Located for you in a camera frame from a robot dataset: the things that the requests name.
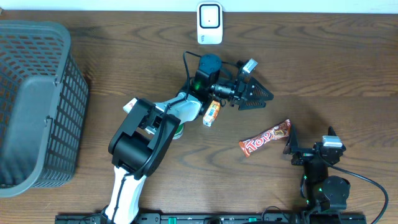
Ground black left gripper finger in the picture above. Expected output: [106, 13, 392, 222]
[238, 100, 266, 110]
[247, 77, 274, 100]

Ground grey plastic basket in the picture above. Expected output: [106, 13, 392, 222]
[1, 21, 89, 198]

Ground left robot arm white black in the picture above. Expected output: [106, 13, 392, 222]
[103, 54, 274, 223]

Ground white Panadol box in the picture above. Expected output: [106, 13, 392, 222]
[123, 98, 138, 113]

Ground red Top chocolate bar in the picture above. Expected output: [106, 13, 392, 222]
[239, 119, 292, 157]

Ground green lid jar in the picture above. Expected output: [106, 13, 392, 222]
[173, 124, 184, 140]

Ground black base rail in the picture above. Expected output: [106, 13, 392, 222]
[55, 212, 366, 224]

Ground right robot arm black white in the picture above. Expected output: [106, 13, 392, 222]
[283, 126, 351, 213]

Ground small orange carton box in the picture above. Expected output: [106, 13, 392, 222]
[203, 100, 221, 127]

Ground white barcode scanner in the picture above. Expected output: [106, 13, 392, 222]
[197, 2, 223, 45]

